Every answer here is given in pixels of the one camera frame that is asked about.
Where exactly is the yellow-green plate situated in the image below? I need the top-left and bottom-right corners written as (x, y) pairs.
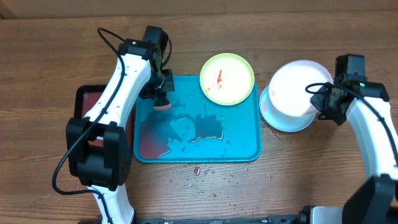
top-left (200, 53), bottom-right (254, 106)

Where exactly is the teal plastic tray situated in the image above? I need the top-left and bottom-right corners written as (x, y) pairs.
top-left (133, 76), bottom-right (262, 163)

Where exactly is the pink-white plate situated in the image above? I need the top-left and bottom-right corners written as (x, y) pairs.
top-left (269, 60), bottom-right (333, 117)

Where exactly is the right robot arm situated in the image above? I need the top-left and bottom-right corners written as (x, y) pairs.
top-left (307, 82), bottom-right (397, 223)

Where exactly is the dark red tray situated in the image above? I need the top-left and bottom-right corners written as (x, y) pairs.
top-left (73, 85), bottom-right (136, 151)

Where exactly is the light blue plate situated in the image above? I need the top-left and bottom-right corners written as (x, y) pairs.
top-left (259, 86), bottom-right (315, 133)

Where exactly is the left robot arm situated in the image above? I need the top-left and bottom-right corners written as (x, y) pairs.
top-left (53, 37), bottom-right (174, 223)

